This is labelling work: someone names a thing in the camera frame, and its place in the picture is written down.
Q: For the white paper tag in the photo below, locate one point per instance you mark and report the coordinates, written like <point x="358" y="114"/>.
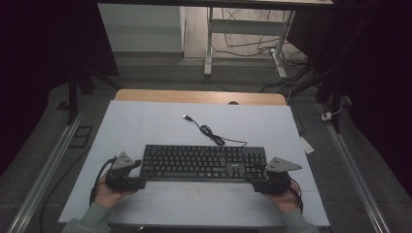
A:
<point x="307" y="145"/>

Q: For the white-framed background desk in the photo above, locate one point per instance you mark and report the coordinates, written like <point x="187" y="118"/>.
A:
<point x="246" y="26"/>

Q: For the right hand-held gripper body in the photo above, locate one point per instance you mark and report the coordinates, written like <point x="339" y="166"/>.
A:
<point x="278" y="181"/>

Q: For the person's right hand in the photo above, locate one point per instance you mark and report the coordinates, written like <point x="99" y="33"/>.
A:
<point x="285" y="200"/>

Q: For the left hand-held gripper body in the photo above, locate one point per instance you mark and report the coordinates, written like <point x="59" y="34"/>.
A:
<point x="118" y="179"/>

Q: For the aluminium rail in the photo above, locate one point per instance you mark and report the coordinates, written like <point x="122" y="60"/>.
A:
<point x="353" y="171"/>
<point x="48" y="174"/>

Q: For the black keyboard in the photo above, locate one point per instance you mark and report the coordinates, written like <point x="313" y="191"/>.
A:
<point x="194" y="161"/>

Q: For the small white adapter box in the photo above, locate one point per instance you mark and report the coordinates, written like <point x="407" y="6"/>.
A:
<point x="326" y="116"/>

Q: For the wooden table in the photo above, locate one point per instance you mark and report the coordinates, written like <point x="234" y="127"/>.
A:
<point x="194" y="96"/>

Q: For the person's left hand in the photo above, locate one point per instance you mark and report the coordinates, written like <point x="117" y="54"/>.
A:
<point x="108" y="195"/>

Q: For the dark curtain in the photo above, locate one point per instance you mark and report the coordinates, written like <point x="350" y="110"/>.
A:
<point x="39" y="48"/>
<point x="382" y="81"/>

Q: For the white cabinet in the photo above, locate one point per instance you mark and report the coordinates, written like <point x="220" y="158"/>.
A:
<point x="142" y="29"/>

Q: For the black metal stand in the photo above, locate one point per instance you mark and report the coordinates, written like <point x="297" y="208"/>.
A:
<point x="73" y="97"/>
<point x="336" y="90"/>

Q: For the black floor frame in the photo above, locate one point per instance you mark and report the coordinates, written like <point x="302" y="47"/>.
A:
<point x="75" y="137"/>

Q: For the white table mat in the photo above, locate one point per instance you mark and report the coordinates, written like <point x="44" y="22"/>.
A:
<point x="162" y="123"/>

